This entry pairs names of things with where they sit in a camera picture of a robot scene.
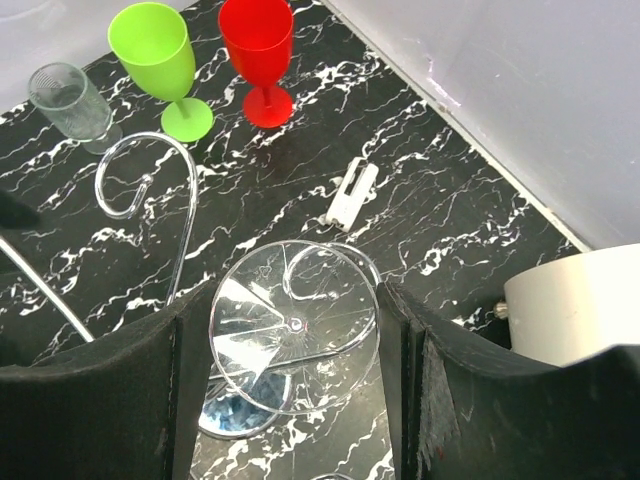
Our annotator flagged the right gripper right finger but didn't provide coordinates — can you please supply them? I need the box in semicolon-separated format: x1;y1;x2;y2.
376;282;639;479

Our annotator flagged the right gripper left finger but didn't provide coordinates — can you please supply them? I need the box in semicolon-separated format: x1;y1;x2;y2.
1;282;216;479

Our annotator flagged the clear champagne flute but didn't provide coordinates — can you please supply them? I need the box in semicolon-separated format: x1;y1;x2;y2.
209;240;381;415

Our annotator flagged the clear tumbler glass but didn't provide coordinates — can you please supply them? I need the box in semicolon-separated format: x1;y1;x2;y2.
28;62;123;155

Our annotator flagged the green wine glass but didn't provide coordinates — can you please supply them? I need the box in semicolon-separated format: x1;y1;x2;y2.
107;1;214;143

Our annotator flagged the red wine glass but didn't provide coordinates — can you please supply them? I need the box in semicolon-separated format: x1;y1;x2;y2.
218;0;294;129

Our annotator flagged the chrome wine glass rack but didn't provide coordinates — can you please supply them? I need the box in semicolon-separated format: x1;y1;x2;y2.
0;131;386;441

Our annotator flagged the white cylindrical stool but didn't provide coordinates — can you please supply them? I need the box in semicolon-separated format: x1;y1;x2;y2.
504;244;639;367

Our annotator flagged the small white clip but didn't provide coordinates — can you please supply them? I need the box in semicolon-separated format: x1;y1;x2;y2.
319;159;379;233

